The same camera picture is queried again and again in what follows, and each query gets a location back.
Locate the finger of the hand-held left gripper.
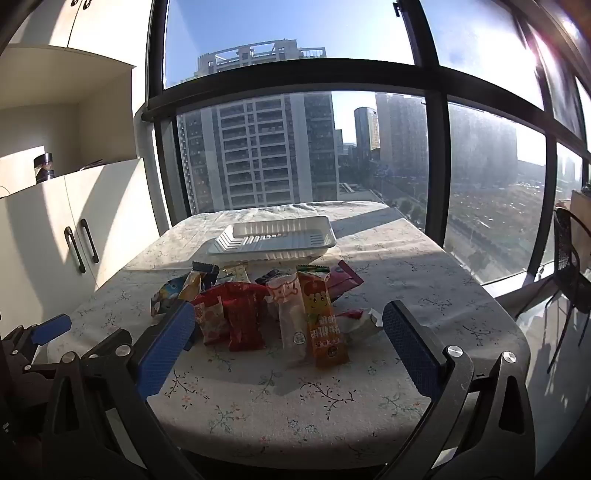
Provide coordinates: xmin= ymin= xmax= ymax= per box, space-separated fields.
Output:
xmin=0 ymin=314 xmax=72 ymax=370

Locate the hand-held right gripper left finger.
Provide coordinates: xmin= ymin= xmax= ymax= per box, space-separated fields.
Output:
xmin=44 ymin=301 xmax=197 ymax=480

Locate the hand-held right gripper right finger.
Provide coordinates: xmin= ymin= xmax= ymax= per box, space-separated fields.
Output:
xmin=382 ymin=300 xmax=533 ymax=480

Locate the small floral snack packet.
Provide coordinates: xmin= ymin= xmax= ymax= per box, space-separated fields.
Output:
xmin=191 ymin=294 xmax=232 ymax=345

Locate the light blue chips packet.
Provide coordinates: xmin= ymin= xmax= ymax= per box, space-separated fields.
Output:
xmin=150 ymin=277 xmax=185 ymax=318

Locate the blue and yellow cake packet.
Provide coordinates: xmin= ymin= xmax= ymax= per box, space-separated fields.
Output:
xmin=179 ymin=261 xmax=221 ymax=303

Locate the orange packet with green edge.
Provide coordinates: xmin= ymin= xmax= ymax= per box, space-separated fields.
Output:
xmin=295 ymin=265 xmax=350 ymax=368

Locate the golden snack packet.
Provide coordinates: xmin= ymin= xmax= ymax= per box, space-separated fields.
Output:
xmin=222 ymin=261 xmax=251 ymax=284

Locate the clear packet with orange print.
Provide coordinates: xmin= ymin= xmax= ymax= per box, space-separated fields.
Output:
xmin=264 ymin=272 xmax=309 ymax=364

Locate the white ribbed plastic tray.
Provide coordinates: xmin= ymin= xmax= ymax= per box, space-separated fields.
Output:
xmin=206 ymin=215 xmax=338 ymax=257

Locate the white and red snack packet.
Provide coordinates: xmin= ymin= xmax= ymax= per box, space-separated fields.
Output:
xmin=332 ymin=307 xmax=385 ymax=346

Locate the white floor cabinet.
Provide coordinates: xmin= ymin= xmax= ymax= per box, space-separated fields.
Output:
xmin=0 ymin=157 xmax=161 ymax=335

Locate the pink snack packet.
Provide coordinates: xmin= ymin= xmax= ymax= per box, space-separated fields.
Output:
xmin=325 ymin=260 xmax=365 ymax=295

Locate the floral tablecloth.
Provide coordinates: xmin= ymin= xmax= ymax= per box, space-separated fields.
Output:
xmin=46 ymin=202 xmax=529 ymax=467

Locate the dark jar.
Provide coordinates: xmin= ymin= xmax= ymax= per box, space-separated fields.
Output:
xmin=34 ymin=152 xmax=57 ymax=184

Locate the black mesh chair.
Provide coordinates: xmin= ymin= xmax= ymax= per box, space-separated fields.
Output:
xmin=547 ymin=205 xmax=591 ymax=376

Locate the tall apartment building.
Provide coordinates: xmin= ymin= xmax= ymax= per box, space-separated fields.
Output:
xmin=178 ymin=39 xmax=343 ymax=217

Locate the black cabinet handle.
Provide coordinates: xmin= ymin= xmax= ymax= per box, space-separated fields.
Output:
xmin=79 ymin=218 xmax=100 ymax=264
xmin=63 ymin=226 xmax=86 ymax=274

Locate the white wall cabinet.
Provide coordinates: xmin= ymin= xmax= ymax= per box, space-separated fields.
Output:
xmin=0 ymin=0 xmax=154 ymax=112

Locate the black window frame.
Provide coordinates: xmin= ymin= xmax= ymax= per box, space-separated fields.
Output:
xmin=139 ymin=0 xmax=591 ymax=287

